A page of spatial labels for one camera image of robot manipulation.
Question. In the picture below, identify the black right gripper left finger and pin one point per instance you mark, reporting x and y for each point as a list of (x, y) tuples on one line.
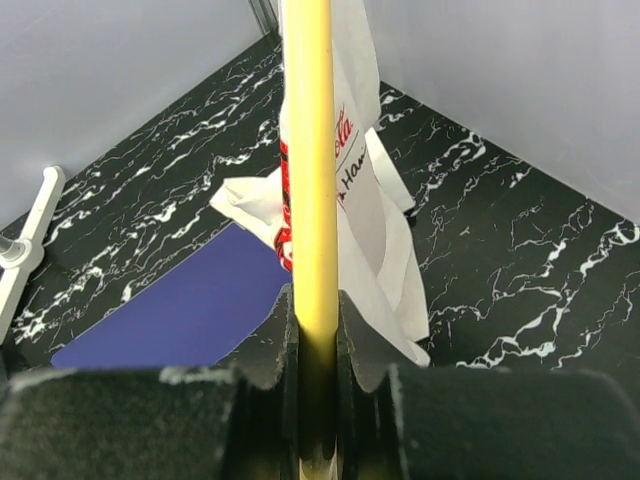
[(236, 419)]

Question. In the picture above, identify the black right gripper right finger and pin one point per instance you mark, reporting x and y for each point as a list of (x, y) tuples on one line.
[(398, 420)]

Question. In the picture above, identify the white t shirt red print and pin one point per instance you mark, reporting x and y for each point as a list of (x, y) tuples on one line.
[(377, 263)]

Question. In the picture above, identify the yellow plastic hanger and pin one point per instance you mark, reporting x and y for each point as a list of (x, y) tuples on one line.
[(309, 86)]

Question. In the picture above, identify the metal clothes rack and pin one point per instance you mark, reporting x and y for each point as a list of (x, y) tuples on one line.
[(21, 256)]

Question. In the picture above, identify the blue ring binder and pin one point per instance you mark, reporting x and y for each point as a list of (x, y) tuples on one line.
[(194, 315)]

